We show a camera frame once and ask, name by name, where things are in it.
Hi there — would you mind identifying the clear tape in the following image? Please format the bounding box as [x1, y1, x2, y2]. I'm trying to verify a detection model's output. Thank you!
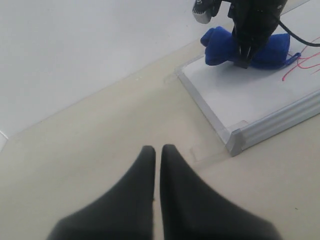
[163, 71, 184, 85]
[190, 120, 248, 163]

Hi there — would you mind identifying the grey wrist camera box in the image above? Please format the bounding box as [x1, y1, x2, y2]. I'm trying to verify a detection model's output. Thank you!
[192, 0, 213, 25]

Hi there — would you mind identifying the white board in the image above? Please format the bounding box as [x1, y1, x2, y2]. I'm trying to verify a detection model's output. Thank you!
[174, 0, 320, 158]

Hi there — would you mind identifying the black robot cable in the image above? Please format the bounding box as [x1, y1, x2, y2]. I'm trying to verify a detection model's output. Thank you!
[278, 21, 320, 48]

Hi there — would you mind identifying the clear tape back left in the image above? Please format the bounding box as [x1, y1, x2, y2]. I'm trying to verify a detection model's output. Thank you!
[163, 71, 184, 85]

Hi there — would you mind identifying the clear tape front left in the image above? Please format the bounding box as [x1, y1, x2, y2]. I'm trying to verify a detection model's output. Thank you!
[190, 120, 248, 163]

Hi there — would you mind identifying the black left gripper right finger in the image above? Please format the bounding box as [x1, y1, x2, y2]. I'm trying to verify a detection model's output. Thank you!
[160, 144, 280, 240]

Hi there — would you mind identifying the blue microfibre cloth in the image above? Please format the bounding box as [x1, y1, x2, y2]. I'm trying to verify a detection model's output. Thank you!
[200, 26, 301, 70]

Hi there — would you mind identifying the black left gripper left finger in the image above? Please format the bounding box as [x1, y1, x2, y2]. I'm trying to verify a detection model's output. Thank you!
[47, 145, 156, 240]

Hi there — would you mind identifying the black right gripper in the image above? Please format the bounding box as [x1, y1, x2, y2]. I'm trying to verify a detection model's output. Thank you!
[212, 0, 287, 69]

